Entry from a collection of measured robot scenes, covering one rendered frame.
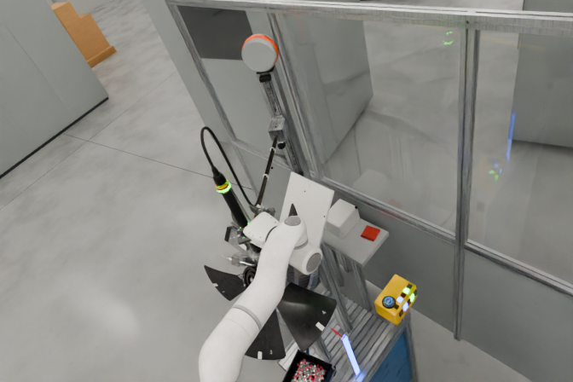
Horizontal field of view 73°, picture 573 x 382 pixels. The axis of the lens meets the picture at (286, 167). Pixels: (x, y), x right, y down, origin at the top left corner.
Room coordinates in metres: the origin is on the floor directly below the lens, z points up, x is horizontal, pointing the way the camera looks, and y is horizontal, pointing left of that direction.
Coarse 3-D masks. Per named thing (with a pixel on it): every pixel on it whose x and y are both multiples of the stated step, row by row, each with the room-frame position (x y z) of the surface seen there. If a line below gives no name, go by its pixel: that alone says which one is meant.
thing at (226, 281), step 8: (208, 272) 1.20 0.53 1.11; (216, 272) 1.17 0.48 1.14; (224, 272) 1.13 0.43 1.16; (216, 280) 1.17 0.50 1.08; (224, 280) 1.13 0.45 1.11; (232, 280) 1.10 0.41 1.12; (240, 280) 1.08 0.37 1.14; (224, 288) 1.14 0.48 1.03; (232, 288) 1.12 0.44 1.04; (240, 288) 1.09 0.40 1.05; (224, 296) 1.15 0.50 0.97; (232, 296) 1.12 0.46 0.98
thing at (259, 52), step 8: (248, 40) 1.61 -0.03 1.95; (256, 40) 1.58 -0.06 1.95; (264, 40) 1.57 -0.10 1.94; (272, 40) 1.59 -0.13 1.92; (248, 48) 1.59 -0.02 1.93; (256, 48) 1.57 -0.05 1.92; (264, 48) 1.56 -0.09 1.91; (272, 48) 1.55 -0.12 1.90; (248, 56) 1.59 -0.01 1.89; (256, 56) 1.58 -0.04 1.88; (264, 56) 1.56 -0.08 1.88; (272, 56) 1.55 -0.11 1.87; (248, 64) 1.60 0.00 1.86; (256, 64) 1.58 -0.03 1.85; (264, 64) 1.57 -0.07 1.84; (272, 64) 1.56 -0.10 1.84
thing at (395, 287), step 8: (392, 280) 0.86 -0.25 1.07; (400, 280) 0.85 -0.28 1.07; (392, 288) 0.82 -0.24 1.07; (400, 288) 0.81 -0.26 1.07; (408, 288) 0.80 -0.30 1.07; (384, 296) 0.80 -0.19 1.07; (392, 296) 0.79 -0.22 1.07; (400, 296) 0.78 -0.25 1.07; (408, 296) 0.77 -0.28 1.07; (416, 296) 0.80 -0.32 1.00; (376, 304) 0.79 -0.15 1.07; (384, 304) 0.77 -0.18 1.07; (400, 304) 0.75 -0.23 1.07; (384, 312) 0.76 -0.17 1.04; (392, 312) 0.73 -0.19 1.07; (392, 320) 0.73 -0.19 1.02; (400, 320) 0.73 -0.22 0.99
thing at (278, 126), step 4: (276, 116) 1.57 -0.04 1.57; (280, 116) 1.56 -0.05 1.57; (272, 120) 1.56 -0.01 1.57; (276, 120) 1.55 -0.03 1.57; (280, 120) 1.54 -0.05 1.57; (284, 120) 1.52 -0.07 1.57; (272, 124) 1.52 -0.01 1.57; (276, 124) 1.51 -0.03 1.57; (280, 124) 1.50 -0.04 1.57; (284, 124) 1.50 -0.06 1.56; (272, 128) 1.50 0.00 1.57; (276, 128) 1.48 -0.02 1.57; (280, 128) 1.47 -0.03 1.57; (284, 128) 1.49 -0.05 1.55; (288, 128) 1.54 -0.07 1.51; (272, 132) 1.48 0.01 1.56; (276, 132) 1.47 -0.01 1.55; (280, 132) 1.47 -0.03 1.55; (284, 132) 1.47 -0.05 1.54; (272, 136) 1.48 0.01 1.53; (280, 136) 1.47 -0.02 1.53; (284, 136) 1.46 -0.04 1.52; (272, 140) 1.48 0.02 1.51; (280, 140) 1.47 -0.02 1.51; (284, 140) 1.46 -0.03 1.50
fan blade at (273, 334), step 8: (272, 320) 0.90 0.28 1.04; (264, 328) 0.88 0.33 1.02; (272, 328) 0.87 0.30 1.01; (264, 336) 0.86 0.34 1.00; (272, 336) 0.85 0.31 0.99; (280, 336) 0.85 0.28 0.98; (256, 344) 0.85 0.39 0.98; (264, 344) 0.84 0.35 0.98; (272, 344) 0.83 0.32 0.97; (280, 344) 0.82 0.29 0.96; (248, 352) 0.84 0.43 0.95; (256, 352) 0.83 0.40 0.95; (264, 352) 0.82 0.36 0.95; (280, 352) 0.80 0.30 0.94
